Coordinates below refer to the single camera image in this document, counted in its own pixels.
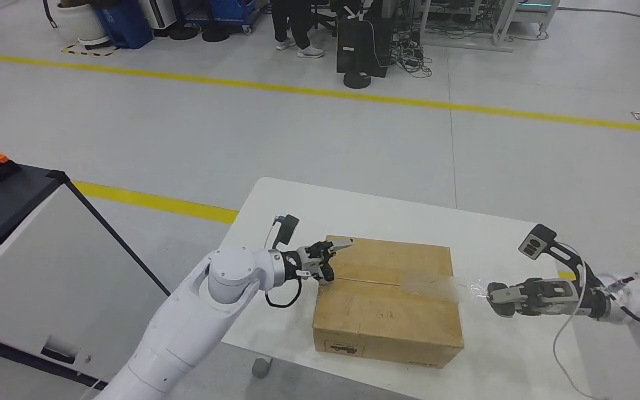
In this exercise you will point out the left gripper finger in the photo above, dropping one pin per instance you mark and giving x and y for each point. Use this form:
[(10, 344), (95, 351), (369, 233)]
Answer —
[(336, 245), (326, 274)]

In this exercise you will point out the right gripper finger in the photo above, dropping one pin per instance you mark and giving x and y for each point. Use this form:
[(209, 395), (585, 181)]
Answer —
[(504, 290), (506, 308)]

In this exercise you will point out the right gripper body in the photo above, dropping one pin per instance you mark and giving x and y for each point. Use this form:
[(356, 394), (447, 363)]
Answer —
[(555, 296)]

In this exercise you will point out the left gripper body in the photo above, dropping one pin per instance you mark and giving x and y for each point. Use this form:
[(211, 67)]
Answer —
[(295, 264)]

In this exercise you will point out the clear tape strip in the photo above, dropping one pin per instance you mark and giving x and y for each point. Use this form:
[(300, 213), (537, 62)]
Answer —
[(440, 288)]

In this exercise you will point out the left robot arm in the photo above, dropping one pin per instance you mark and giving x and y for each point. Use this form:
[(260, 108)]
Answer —
[(190, 320)]

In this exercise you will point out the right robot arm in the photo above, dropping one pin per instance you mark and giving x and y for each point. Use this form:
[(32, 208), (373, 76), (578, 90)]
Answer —
[(625, 305)]

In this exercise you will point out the large brown carton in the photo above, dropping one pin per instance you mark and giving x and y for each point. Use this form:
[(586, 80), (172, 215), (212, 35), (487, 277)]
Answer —
[(385, 305)]

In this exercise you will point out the grey table foot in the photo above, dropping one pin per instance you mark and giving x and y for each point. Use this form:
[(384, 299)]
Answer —
[(261, 367)]

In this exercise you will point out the black monitor on stand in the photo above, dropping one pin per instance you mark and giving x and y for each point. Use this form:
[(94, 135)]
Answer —
[(361, 47)]

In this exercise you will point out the person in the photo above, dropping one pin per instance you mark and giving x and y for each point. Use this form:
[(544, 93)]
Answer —
[(299, 25)]

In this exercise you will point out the white cabinet with black top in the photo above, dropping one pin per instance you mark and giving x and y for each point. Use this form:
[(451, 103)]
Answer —
[(60, 280)]

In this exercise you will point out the blue cart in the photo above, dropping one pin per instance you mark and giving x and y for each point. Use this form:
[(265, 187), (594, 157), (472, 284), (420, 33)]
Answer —
[(235, 12)]

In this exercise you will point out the blue bin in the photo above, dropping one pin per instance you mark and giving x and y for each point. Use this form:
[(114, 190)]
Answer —
[(125, 22)]

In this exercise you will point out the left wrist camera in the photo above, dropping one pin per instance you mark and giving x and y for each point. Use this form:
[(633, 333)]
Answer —
[(287, 229)]

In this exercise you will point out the white desk frame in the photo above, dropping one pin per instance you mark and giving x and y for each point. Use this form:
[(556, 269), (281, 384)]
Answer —
[(500, 25)]

